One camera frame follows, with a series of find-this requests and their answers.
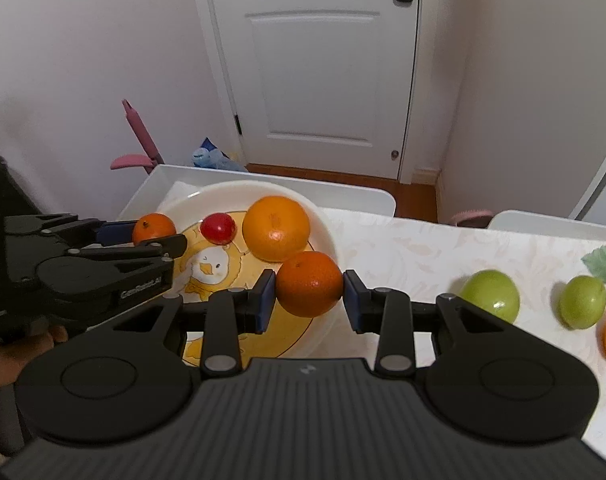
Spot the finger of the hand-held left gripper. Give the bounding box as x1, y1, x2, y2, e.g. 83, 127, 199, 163
5, 213, 136, 251
67, 233, 189, 264

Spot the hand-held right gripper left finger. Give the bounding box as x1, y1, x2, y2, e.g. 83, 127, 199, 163
85, 269, 276, 379

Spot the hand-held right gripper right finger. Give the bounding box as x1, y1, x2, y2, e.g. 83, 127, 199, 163
343, 269, 534, 379

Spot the medium orange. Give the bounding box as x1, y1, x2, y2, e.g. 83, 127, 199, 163
275, 251, 344, 318

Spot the white duck-print bowl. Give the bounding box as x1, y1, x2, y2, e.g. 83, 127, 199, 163
155, 180, 341, 368

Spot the green apple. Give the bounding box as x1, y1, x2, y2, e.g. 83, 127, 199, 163
558, 275, 606, 331
458, 269, 520, 323

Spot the person's left hand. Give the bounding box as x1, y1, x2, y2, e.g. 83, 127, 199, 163
0, 326, 69, 444

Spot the small red fruit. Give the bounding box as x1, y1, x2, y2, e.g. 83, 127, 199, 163
200, 212, 237, 245

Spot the floral tablecloth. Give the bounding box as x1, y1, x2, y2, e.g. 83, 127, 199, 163
170, 180, 606, 466

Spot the large orange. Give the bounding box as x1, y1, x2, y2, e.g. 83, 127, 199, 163
242, 195, 312, 263

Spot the blue plastic package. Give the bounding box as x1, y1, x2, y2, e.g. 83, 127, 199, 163
192, 137, 246, 173

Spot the pink plastic item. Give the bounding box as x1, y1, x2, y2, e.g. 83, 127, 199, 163
450, 210, 494, 228

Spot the white panel door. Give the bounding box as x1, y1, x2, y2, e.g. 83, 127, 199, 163
203, 0, 421, 181

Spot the pink long-handled cleaning tool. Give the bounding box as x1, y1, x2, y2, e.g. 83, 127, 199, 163
110, 99, 164, 177

